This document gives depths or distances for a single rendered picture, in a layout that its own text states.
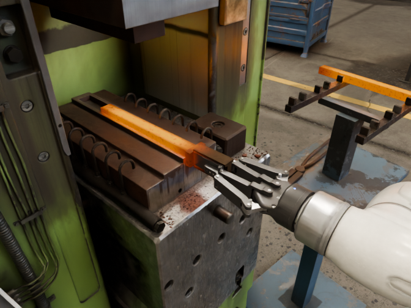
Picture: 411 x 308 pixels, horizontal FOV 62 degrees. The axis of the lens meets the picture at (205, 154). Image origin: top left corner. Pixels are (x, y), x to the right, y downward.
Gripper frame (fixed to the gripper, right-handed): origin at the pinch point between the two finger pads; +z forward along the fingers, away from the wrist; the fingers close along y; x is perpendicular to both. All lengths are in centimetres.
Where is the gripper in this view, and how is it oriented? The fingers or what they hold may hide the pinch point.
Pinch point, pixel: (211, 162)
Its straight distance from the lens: 67.0
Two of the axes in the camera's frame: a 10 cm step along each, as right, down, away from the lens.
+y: 6.7, -4.3, 6.1
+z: -7.5, -4.0, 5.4
